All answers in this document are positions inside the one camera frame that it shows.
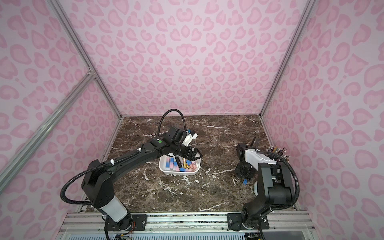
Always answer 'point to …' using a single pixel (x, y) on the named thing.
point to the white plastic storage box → (162, 165)
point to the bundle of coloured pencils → (279, 151)
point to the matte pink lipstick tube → (193, 166)
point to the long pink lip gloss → (245, 181)
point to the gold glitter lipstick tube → (184, 163)
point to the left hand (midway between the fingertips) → (198, 154)
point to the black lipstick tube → (178, 162)
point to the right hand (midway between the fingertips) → (243, 177)
